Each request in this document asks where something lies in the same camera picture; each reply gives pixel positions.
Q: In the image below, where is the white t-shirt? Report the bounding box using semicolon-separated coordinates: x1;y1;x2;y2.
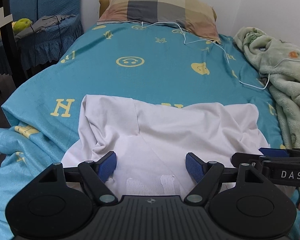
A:
62;95;268;197

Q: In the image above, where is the light green fleece blanket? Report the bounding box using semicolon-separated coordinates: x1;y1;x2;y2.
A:
234;27;300;148

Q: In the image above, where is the teal patterned bed sheet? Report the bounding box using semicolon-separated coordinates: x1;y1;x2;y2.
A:
0;23;284;239

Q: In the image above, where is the white charging cable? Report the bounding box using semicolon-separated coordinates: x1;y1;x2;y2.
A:
129;21;300;91

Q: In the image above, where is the black thin cable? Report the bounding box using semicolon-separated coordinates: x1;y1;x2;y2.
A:
29;15;65;63

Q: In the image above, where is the plaid pillow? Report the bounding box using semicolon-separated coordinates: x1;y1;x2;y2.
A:
99;0;221;44

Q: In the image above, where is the blue covered chair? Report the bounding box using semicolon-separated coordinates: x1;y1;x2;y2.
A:
9;0;83;70

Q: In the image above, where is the grey cloth on chair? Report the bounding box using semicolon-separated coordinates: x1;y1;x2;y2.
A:
14;15;74;40

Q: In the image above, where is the dark desk with shelf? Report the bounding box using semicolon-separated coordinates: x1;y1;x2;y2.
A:
0;0;23;106

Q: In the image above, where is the yellow green plush toy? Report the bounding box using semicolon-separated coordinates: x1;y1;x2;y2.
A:
12;18;32;35

